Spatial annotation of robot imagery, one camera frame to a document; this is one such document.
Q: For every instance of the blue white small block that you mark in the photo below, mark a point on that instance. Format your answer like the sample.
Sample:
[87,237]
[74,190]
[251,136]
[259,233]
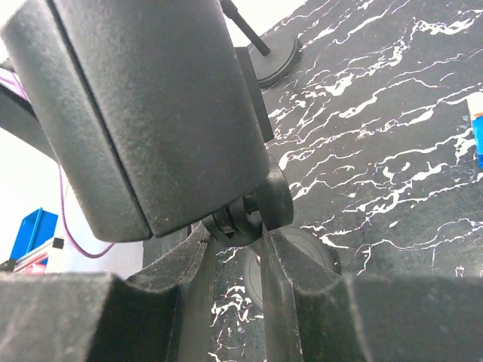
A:
[475,110]

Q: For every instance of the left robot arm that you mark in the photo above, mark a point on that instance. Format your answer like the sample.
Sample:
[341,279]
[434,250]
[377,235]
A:
[18,117]

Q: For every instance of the round base microphone stand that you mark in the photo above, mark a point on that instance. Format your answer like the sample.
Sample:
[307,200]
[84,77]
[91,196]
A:
[145,106]

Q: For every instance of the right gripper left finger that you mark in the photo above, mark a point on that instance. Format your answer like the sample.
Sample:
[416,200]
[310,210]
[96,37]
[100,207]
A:
[164,309]

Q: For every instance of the black marble pattern mat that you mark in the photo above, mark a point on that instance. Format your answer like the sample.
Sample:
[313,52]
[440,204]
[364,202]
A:
[372,131]

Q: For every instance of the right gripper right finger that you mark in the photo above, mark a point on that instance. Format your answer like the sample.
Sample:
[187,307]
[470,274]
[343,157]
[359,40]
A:
[306,306]

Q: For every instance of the blue storage bin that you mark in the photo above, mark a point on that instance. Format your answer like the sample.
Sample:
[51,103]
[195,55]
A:
[35,229]

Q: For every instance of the orange microphone stand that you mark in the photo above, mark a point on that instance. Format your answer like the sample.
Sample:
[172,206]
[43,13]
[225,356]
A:
[272,55]

